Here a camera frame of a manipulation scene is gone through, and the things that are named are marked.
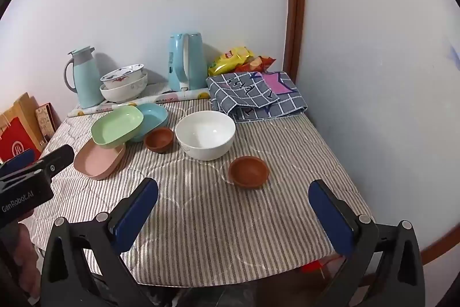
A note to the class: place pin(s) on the light blue electric kettle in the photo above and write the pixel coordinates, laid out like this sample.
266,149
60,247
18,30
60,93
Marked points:
194,62

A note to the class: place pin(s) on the red patterned white bowl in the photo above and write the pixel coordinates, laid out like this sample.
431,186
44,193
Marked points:
122,78

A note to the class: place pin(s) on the grey checked folded cloth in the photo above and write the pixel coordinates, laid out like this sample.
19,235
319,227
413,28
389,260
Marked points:
244,94

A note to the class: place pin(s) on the light blue thermos jug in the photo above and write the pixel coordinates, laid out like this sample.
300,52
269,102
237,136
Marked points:
84,84

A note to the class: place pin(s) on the green oval dish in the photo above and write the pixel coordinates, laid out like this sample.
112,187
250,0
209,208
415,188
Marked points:
115,127

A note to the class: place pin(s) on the red paper bag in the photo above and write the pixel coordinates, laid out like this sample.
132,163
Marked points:
14,141

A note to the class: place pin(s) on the blue oval dish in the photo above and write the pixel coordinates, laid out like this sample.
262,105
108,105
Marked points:
152,118

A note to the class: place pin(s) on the patterned cardboard box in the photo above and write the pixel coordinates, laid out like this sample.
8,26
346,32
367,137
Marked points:
45,120

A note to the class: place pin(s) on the person's left hand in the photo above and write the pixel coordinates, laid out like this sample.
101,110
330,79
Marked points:
23,256

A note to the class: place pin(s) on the fruit print rolled sheet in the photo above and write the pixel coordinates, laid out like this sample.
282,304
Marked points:
143,101

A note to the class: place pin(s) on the grey patterned white bowl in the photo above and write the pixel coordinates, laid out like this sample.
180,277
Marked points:
124,94

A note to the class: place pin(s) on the brown wooden door frame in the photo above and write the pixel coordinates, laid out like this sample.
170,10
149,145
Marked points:
296,5

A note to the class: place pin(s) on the brown baseboard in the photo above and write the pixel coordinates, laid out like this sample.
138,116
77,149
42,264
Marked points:
436,249

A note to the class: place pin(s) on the yellow snack bag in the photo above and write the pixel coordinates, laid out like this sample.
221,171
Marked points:
230,60

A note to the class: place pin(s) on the red snack bag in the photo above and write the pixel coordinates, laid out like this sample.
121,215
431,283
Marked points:
260,63

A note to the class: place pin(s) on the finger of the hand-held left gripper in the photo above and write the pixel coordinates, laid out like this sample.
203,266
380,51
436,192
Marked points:
57,158
18,160

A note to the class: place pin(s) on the brown and red boxes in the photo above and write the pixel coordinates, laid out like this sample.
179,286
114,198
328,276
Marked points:
25,109

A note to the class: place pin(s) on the small brown bowl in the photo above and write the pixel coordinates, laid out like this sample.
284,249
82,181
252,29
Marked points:
248,172
158,139

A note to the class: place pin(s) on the red object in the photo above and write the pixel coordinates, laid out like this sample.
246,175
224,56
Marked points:
312,266

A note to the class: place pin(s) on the pink oval dish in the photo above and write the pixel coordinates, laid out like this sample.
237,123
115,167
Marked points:
97,161

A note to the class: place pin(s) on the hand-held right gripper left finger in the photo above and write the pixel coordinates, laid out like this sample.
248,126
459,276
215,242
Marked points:
138,210

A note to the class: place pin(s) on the striped tablecloth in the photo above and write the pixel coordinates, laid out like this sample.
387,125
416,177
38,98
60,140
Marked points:
215,220

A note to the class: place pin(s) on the large white bowl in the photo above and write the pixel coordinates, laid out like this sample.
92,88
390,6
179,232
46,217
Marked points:
205,134

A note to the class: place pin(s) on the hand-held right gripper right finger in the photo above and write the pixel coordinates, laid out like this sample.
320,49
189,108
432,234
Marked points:
330,217

